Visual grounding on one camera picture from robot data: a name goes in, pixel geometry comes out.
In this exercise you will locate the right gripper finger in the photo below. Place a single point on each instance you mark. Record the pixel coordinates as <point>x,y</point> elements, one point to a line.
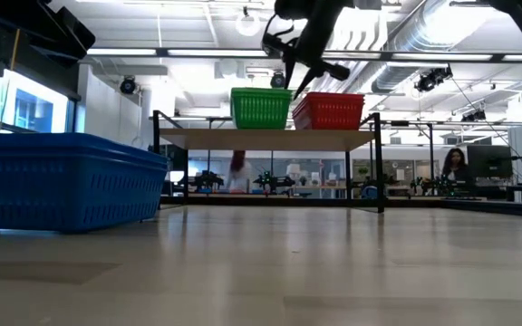
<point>308,78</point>
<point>289,68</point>

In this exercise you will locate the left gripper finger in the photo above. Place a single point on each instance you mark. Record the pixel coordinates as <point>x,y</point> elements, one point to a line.
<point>73,38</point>

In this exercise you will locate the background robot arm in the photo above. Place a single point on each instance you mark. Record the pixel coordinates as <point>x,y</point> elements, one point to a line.
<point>272,181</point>
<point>206,181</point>
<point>433,185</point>

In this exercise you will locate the black ceiling spotlight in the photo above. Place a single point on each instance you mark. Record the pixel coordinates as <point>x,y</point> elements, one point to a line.
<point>277,81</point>
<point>128,85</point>

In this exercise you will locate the white round ceiling lamp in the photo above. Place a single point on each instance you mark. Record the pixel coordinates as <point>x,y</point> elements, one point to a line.
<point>248,25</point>

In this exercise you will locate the ceiling light strip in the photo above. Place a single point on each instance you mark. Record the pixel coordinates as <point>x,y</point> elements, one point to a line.
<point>215,52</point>

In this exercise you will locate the window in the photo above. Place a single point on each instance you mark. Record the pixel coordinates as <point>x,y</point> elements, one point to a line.
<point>30,108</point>

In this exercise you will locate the black track light cluster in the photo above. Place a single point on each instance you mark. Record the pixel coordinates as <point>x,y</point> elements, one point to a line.
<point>433,79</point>
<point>474,115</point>

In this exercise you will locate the person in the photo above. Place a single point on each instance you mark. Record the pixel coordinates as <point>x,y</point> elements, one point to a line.
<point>456,163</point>
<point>239,176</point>

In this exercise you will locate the blue round chair back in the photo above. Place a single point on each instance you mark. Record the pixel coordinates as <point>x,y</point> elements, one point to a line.
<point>370,193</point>

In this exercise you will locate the dark ceiling fixture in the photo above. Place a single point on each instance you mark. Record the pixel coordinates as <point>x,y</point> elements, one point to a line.
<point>469,3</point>

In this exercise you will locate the black computer monitor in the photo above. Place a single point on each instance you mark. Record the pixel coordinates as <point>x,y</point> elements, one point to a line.
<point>490,160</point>

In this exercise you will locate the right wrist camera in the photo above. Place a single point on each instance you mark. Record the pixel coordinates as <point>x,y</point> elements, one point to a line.
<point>275,45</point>

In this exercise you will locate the wooden shelf black frame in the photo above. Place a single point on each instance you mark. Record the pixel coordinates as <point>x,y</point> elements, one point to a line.
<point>265,139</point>

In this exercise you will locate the silver ventilation duct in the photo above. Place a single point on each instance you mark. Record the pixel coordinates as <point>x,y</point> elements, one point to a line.
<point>401,68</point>

